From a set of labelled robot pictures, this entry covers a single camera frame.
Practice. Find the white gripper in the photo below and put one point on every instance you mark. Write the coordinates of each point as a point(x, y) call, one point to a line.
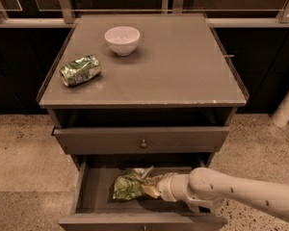
point(166, 184)

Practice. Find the green chip bag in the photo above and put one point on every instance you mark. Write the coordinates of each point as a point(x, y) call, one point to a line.
point(132, 184)

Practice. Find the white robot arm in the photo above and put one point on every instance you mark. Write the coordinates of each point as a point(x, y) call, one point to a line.
point(206, 187)

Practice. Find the round metal drawer knob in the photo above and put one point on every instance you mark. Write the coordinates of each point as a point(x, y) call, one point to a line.
point(143, 144)

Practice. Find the open middle grey drawer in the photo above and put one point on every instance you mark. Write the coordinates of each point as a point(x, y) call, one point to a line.
point(94, 208)

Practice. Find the grey wooden drawer cabinet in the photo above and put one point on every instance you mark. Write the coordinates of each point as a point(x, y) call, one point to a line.
point(177, 76)

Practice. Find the closed top grey drawer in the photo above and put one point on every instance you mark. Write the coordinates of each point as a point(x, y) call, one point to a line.
point(119, 140)

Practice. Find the crushed green soda can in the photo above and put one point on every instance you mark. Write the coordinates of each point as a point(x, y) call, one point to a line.
point(80, 71)

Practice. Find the white ceramic bowl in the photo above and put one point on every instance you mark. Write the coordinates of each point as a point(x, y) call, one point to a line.
point(122, 40)

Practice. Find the white cylindrical post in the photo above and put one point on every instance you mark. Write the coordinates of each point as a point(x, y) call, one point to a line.
point(281, 116)

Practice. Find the metal railing frame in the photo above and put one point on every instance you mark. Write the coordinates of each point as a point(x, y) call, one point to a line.
point(216, 13)

